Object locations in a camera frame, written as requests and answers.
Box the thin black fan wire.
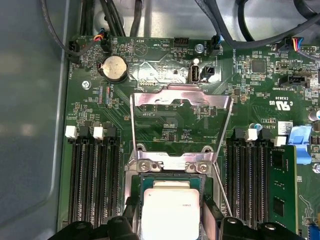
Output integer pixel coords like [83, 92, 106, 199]
[39, 0, 83, 60]

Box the silver CPU chip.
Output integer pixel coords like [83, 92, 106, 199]
[138, 174, 205, 240]

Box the metal socket cover frame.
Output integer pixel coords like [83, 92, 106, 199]
[129, 83, 235, 173]

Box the green motherboard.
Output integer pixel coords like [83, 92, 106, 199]
[63, 34, 320, 240]

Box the round coin cell battery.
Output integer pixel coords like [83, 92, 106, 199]
[98, 55, 128, 83]

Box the long black cable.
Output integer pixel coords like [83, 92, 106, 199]
[237, 0, 320, 61]

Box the coloured fan wire plug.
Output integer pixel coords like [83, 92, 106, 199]
[291, 37, 306, 53]
[93, 29, 112, 53]

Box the CPU socket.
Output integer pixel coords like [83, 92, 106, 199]
[124, 143, 222, 240]

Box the flat black cable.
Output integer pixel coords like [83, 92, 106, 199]
[194, 0, 237, 47]

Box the wire locking lever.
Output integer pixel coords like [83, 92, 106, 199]
[213, 159, 235, 218]
[123, 115, 140, 166]

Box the blue plastic clip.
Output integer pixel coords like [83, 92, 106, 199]
[289, 124, 313, 165]

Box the green RAM stick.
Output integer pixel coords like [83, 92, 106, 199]
[271, 144, 300, 240]

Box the blue expansion slot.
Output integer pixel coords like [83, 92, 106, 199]
[309, 217, 320, 240]

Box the RAM slot black latch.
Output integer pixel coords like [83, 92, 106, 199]
[78, 125, 96, 226]
[106, 126, 124, 218]
[252, 129, 273, 223]
[226, 127, 245, 221]

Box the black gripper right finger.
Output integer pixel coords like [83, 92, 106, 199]
[202, 194, 300, 240]

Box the black wire bundle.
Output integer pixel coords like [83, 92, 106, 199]
[79, 0, 126, 37]

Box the silver internal USB port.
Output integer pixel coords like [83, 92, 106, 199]
[186, 64, 201, 84]

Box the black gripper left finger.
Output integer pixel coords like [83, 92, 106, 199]
[53, 196, 141, 240]

